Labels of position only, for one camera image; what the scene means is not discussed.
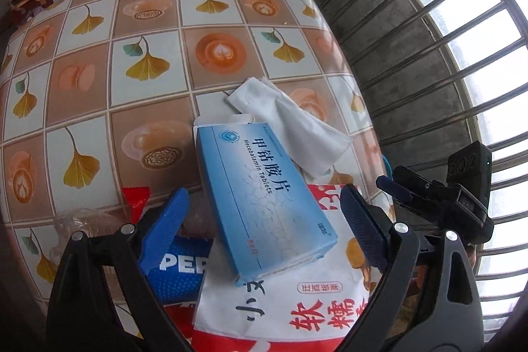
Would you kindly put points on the patterned plastic tablecloth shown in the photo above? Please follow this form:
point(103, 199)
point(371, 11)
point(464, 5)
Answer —
point(144, 108)

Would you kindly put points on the red and white snack bag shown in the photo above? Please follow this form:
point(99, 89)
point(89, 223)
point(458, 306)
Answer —
point(288, 302)

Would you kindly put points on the metal railing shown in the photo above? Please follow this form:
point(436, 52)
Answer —
point(471, 108)

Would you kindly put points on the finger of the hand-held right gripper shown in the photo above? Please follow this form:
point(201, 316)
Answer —
point(412, 175)
point(387, 185)

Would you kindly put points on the white tissue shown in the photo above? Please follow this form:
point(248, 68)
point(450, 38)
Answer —
point(288, 121)

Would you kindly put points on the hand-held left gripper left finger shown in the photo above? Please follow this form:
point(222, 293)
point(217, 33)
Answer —
point(165, 232)

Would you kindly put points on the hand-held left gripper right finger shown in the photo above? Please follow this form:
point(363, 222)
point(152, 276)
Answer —
point(363, 226)

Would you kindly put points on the small red packet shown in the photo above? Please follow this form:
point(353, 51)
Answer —
point(134, 201)

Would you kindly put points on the blue medicine box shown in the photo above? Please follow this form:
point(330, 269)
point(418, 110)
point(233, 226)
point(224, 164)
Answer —
point(255, 203)

